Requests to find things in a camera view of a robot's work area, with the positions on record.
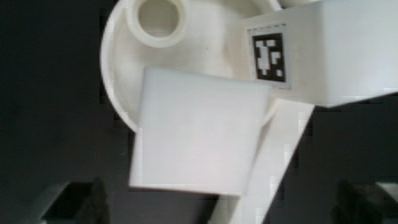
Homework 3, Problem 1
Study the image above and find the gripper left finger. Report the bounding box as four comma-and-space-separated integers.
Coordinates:
41, 179, 110, 224

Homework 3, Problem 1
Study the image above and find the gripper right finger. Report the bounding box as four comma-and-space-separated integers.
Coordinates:
331, 180, 398, 224

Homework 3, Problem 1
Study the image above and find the white stool leg with tag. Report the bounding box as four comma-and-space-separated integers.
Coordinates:
242, 0, 398, 107

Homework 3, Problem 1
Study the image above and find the white round stool seat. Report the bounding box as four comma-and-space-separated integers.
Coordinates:
100, 0, 276, 130

